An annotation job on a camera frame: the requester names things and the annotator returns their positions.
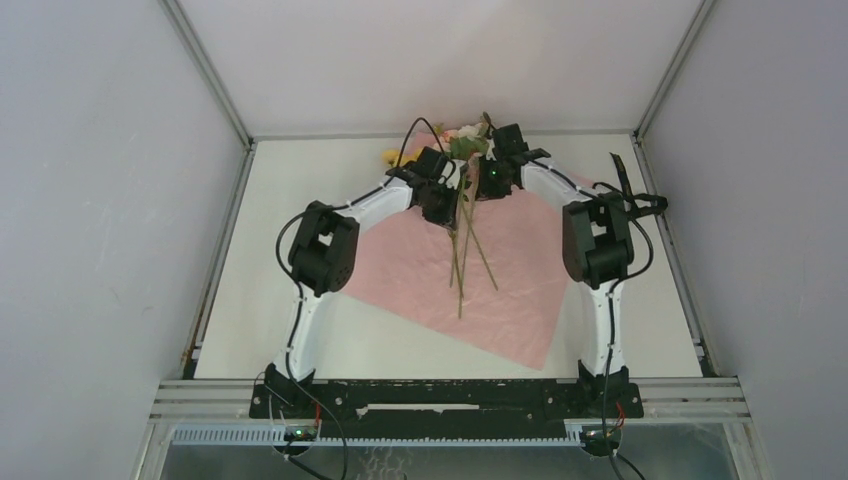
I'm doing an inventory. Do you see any black ribbon strap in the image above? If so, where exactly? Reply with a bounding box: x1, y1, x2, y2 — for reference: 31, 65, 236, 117
592, 153, 670, 223

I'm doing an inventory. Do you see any aluminium frame rail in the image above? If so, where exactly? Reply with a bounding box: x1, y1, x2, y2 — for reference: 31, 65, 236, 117
150, 377, 752, 423

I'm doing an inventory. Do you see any white slotted cable duct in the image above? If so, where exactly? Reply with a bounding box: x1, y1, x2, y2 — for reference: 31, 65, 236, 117
171, 423, 603, 447

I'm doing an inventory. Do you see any fake flower bouquet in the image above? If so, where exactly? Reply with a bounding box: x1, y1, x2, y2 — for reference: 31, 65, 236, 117
385, 114, 491, 316

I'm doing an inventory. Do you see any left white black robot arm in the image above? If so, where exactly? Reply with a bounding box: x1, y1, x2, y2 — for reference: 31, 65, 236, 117
265, 147, 469, 417

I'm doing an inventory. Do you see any purple pink wrapping paper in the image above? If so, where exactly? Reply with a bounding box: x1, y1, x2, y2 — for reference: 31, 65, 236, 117
333, 190, 584, 378

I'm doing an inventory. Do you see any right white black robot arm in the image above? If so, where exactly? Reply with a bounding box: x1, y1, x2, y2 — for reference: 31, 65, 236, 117
477, 123, 635, 416

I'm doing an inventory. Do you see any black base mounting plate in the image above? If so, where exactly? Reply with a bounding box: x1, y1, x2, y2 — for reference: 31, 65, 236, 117
248, 379, 645, 442

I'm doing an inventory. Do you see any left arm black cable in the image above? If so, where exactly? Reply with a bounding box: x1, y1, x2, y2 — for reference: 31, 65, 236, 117
274, 117, 446, 480

